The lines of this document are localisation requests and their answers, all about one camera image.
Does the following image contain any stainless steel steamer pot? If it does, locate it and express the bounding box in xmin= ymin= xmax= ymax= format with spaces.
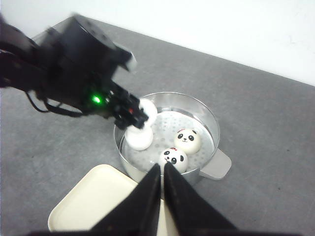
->
xmin=114 ymin=92 xmax=232 ymax=185

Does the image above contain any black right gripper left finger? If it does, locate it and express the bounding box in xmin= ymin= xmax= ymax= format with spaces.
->
xmin=91 ymin=164 xmax=161 ymax=236

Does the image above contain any panda bun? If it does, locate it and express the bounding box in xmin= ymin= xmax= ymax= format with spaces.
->
xmin=157 ymin=147 xmax=188 ymax=174
xmin=125 ymin=98 xmax=158 ymax=151
xmin=174 ymin=129 xmax=201 ymax=154

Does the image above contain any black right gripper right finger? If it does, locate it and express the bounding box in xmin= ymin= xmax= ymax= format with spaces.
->
xmin=164 ymin=163 xmax=238 ymax=236

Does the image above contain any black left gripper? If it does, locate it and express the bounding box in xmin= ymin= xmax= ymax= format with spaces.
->
xmin=84 ymin=81 xmax=149 ymax=129

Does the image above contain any beige plastic tray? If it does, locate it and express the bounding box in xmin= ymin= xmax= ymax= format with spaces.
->
xmin=48 ymin=164 xmax=178 ymax=236

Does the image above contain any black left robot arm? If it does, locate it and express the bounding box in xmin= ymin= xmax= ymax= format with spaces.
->
xmin=0 ymin=14 xmax=148 ymax=129

